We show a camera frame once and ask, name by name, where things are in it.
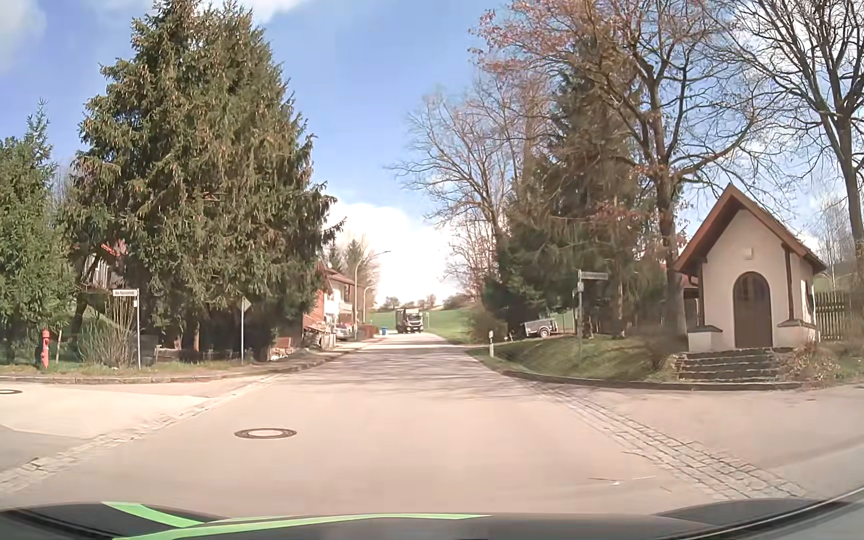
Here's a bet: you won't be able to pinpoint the green field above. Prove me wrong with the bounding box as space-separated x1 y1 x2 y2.
369 307 577 345

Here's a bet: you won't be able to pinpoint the bare tree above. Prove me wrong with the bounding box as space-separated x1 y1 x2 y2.
724 0 864 331
473 0 778 342
390 71 553 301

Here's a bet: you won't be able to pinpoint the red brick house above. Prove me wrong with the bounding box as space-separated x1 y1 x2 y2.
270 262 358 354

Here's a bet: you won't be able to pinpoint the grey asphalt road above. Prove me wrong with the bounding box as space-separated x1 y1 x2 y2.
0 332 864 519

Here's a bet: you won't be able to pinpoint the dark conifer tree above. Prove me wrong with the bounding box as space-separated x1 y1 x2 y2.
481 45 666 340

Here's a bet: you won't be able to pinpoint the street name signpost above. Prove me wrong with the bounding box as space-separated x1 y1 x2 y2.
573 270 610 355

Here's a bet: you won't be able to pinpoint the grass bank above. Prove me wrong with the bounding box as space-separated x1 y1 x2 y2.
466 333 864 392

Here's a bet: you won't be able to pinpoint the large dark green spruce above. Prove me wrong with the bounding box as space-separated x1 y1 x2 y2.
59 0 339 360

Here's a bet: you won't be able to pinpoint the car's own bonnet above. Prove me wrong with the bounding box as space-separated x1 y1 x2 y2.
0 466 864 540

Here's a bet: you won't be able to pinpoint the stone steps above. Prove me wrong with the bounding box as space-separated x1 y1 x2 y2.
672 346 797 385

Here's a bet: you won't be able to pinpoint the small white chapel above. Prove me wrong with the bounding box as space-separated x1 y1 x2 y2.
672 184 828 354

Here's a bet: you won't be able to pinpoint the grass verge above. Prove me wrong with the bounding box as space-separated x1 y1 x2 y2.
0 346 343 385

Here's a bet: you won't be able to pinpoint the small green spruce tree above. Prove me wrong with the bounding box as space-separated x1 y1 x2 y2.
0 103 78 365

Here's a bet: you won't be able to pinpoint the brown wooden picket fence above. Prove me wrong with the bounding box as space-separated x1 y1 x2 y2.
813 288 864 341

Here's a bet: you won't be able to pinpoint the street lamp post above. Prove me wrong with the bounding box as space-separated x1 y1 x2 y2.
352 249 393 336

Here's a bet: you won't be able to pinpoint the street name sign on post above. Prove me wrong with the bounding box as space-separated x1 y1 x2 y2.
111 288 142 370

